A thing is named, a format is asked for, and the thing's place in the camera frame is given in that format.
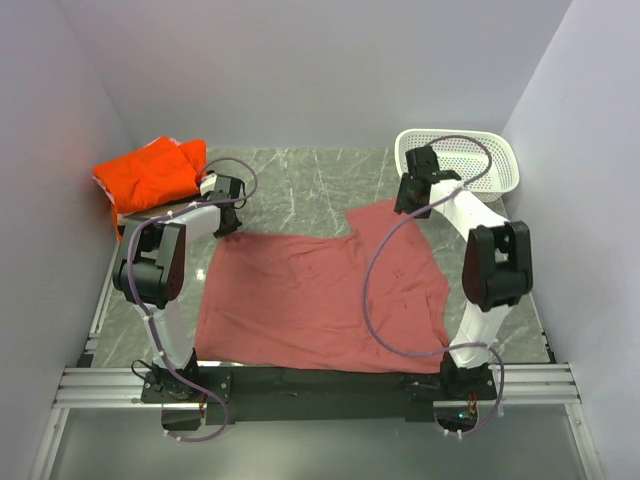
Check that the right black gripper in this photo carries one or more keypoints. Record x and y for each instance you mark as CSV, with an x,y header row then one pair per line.
x,y
402,205

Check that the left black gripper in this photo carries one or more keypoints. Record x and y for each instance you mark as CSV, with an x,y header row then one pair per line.
x,y
228,230

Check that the pink red t shirt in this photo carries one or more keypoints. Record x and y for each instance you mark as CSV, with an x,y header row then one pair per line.
x,y
371,301

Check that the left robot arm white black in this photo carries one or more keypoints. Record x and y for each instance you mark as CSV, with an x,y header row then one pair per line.
x,y
150,272

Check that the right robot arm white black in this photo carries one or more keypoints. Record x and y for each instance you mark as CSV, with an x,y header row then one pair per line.
x,y
496,272

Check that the white perforated plastic basket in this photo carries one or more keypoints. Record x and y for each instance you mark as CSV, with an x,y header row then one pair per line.
x,y
465,158

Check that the orange folded t shirt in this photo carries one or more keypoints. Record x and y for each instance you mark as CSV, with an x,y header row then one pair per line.
x,y
161,172

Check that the beige folded t shirt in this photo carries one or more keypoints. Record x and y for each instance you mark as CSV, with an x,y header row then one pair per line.
x,y
145,212

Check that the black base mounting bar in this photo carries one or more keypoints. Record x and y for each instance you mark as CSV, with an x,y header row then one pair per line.
x,y
320,395

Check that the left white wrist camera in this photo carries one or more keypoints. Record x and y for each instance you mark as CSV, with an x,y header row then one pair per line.
x,y
207,184

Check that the aluminium rail frame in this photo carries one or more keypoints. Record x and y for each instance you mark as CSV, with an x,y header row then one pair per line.
x,y
125,387

